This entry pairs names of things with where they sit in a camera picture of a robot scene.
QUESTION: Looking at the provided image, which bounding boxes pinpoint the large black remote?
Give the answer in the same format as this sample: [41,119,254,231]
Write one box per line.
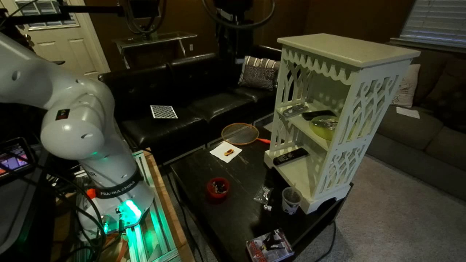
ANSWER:
[273,147,310,166]

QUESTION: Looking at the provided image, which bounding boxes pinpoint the grey remote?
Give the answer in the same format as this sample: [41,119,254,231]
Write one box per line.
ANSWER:
[282,103,309,118]

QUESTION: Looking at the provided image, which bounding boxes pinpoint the slim black remote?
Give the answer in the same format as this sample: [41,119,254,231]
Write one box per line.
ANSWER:
[301,110,337,121]

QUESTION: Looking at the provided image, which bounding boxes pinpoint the white carved shelf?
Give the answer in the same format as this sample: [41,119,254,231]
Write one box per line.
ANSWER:
[264,33,422,215]

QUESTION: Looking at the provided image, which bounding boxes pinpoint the orange badminton racket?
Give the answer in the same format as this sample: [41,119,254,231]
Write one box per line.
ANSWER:
[221,123,272,146]

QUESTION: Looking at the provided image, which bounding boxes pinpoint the white napkin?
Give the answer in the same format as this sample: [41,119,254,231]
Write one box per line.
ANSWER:
[209,141,243,163]

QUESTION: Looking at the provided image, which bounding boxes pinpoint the dark patterned pillow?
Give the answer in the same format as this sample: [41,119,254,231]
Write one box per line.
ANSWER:
[238,64,279,92]

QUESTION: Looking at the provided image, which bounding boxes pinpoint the black leather sofa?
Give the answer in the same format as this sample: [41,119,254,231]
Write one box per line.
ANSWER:
[98,44,283,165]

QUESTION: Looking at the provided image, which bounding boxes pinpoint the red bowl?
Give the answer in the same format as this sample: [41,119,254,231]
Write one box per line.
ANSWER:
[206,177,231,200]

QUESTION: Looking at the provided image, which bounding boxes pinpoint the clear plastic bag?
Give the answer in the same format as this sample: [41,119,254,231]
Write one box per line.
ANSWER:
[253,185,274,205]

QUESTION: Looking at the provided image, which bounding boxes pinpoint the checkerboard calibration board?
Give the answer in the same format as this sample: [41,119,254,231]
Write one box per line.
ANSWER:
[150,105,178,119]

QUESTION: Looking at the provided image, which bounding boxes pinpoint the striped pillow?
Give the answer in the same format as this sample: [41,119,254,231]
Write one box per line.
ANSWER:
[242,55,281,72]

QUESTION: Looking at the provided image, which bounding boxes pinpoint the yellow-green plate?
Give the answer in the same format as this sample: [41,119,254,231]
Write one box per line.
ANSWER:
[309,115,359,142]

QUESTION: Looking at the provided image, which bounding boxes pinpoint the paper cup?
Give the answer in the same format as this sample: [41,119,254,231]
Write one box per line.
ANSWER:
[281,187,303,215]

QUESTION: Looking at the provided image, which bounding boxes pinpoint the silver wrapper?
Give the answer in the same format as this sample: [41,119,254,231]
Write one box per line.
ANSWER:
[316,118,340,130]

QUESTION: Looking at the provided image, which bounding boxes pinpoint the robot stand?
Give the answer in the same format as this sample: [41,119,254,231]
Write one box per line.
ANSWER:
[51,148,194,262]

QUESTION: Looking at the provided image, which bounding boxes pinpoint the glass console table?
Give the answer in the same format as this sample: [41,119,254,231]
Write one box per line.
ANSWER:
[113,32,198,70]

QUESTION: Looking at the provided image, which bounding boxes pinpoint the magazine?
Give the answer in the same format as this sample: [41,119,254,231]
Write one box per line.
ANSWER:
[246,228,295,262]

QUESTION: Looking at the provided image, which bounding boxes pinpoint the sheet of white paper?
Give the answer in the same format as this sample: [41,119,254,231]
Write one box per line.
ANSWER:
[396,106,420,119]

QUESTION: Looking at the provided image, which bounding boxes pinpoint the grey sofa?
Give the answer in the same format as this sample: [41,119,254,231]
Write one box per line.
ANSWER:
[366,47,466,201]

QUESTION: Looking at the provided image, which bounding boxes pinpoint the white pillow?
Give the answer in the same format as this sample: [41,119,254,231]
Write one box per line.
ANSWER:
[391,63,421,108]

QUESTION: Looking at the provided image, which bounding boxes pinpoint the white door with window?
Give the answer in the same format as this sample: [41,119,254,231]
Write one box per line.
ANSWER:
[0,0,110,79]

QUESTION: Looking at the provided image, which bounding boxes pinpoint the window with blinds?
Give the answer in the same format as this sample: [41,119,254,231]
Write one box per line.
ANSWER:
[390,0,466,49]

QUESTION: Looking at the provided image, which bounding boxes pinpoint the black cable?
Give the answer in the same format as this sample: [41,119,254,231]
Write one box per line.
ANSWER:
[312,219,337,262]

